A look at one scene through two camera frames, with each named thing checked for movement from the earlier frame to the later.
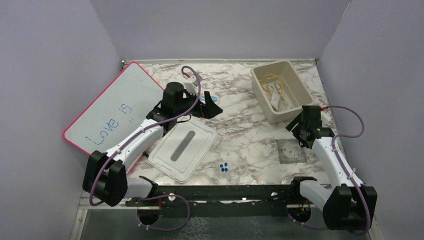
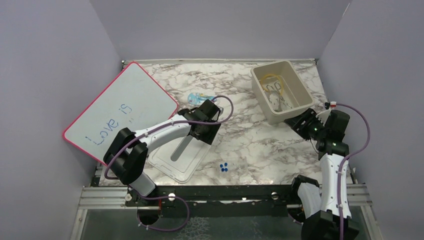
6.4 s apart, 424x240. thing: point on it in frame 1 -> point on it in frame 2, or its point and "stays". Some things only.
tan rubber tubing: [275, 75] stays
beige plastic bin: [280, 93] stays
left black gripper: [208, 110] -> [208, 138]
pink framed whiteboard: [120, 103] stays
